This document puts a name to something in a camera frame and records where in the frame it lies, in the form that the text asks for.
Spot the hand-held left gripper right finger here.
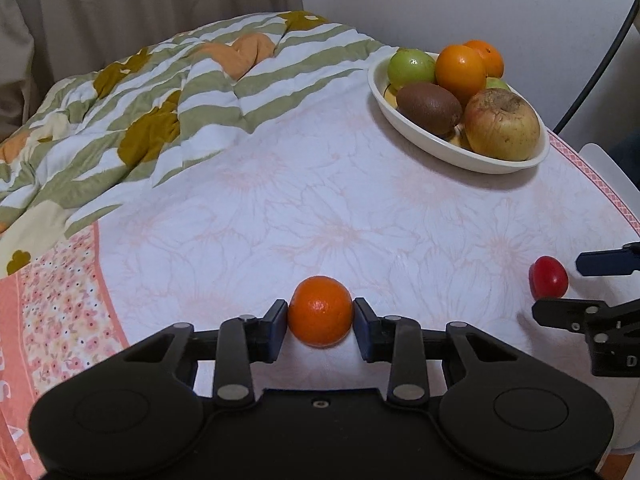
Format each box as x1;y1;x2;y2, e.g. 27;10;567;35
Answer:
352;298;521;406

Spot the red cherry tomato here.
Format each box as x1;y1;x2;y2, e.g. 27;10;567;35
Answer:
529;256;569;301

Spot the small mandarin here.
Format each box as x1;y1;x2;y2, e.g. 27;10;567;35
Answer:
287;276;355;348

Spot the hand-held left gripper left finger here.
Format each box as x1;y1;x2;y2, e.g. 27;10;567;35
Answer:
120;299;289;408

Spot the green striped floral quilt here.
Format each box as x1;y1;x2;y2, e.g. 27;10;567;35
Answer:
0;10;396;276

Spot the pink floral bedsheet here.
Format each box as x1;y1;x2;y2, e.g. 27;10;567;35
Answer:
0;67;640;480

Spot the large green apple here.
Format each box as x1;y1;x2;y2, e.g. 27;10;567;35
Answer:
388;48;438;86

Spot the black cable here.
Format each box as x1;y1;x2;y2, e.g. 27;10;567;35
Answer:
554;5;640;131

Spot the orange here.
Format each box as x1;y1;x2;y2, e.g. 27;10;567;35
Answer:
462;40;504;79
435;45;488;106

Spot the brown kiwi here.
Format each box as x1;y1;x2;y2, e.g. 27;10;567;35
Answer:
396;82;463;136

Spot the large yellow apple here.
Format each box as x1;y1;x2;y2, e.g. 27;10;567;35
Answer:
464;88;541;162

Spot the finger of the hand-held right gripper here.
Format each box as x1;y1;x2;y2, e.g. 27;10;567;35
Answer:
575;241;640;277
531;297;610;332

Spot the cream oval bowl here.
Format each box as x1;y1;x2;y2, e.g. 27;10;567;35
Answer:
367;50;551;175

